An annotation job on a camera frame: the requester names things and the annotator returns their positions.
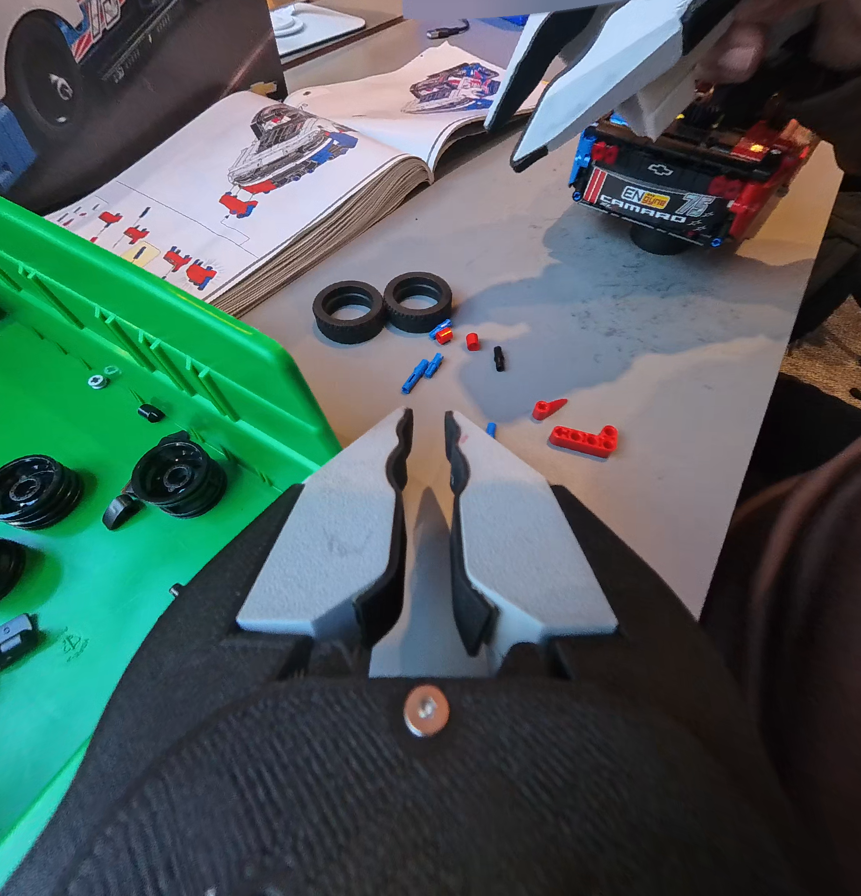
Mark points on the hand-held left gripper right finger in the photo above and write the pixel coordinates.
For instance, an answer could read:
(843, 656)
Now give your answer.
(528, 553)

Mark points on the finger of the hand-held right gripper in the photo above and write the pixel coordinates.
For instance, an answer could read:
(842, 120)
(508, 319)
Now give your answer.
(598, 63)
(518, 63)

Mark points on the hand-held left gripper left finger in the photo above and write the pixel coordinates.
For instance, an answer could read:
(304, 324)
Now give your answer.
(325, 553)

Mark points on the red angled beam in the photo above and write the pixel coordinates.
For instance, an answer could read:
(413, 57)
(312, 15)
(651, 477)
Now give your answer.
(577, 439)

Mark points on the red cone piece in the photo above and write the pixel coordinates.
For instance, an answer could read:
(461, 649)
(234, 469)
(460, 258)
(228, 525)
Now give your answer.
(542, 409)

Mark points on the black connector pin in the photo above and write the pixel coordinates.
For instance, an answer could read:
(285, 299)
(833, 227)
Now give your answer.
(499, 358)

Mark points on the green plastic bin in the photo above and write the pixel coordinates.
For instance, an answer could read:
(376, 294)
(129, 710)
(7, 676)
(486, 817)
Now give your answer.
(87, 315)

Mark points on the grey desk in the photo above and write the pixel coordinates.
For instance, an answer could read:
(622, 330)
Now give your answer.
(612, 336)

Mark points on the person's right hand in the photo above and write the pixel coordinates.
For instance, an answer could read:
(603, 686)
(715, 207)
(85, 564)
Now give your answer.
(735, 49)

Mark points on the toy brick race car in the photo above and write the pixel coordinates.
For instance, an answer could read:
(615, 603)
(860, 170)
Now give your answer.
(682, 189)

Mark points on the black wheel rim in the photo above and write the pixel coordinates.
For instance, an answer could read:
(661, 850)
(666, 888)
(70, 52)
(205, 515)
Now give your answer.
(0, 570)
(178, 476)
(31, 490)

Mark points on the white tray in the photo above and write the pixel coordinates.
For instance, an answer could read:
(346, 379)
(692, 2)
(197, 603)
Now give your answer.
(318, 28)

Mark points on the long black connector piece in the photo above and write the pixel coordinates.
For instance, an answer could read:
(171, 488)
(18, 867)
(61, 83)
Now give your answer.
(119, 514)

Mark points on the black rubber toy tire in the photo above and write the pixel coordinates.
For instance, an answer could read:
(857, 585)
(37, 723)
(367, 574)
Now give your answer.
(325, 325)
(395, 315)

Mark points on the black office chair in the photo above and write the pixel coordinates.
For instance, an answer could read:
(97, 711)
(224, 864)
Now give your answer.
(844, 266)

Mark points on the person's brown sweater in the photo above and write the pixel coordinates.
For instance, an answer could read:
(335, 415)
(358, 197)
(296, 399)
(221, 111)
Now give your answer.
(809, 665)

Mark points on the person's black pants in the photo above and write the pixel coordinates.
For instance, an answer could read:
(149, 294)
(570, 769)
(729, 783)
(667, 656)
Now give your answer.
(809, 434)

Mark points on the black joint piece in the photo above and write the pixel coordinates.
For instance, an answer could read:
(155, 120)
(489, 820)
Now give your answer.
(10, 640)

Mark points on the open instruction booklet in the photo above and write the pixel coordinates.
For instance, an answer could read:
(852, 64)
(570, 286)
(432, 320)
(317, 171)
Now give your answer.
(192, 175)

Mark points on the toy car box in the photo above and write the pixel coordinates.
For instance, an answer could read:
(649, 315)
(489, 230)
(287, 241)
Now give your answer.
(122, 105)

